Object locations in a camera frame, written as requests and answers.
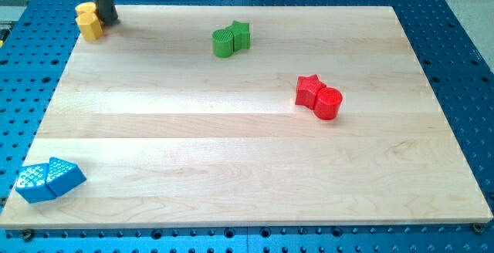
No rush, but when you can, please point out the yellow hexagon block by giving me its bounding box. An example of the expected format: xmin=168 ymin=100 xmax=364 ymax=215
xmin=76 ymin=12 xmax=103 ymax=41

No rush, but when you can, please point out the blue cube block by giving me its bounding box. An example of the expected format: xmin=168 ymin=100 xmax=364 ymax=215
xmin=15 ymin=164 xmax=56 ymax=204

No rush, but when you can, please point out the light wooden board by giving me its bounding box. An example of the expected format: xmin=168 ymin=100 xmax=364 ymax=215
xmin=1 ymin=5 xmax=492 ymax=229

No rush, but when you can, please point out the green half-round block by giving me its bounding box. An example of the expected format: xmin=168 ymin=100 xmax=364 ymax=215
xmin=212 ymin=29 xmax=234 ymax=58

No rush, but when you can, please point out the red cylinder block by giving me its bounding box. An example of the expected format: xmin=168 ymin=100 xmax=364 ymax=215
xmin=313 ymin=87 xmax=343 ymax=120

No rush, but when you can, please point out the green star block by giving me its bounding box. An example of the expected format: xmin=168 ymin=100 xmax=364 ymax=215
xmin=226 ymin=21 xmax=251 ymax=52

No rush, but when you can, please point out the yellow rounded block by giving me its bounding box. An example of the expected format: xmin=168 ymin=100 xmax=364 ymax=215
xmin=75 ymin=2 xmax=97 ymax=15

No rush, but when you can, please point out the blue triangle block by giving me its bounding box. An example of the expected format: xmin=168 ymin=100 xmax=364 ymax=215
xmin=46 ymin=157 xmax=86 ymax=197

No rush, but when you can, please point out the red star block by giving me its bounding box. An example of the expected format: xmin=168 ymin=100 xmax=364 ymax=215
xmin=295 ymin=75 xmax=327 ymax=110

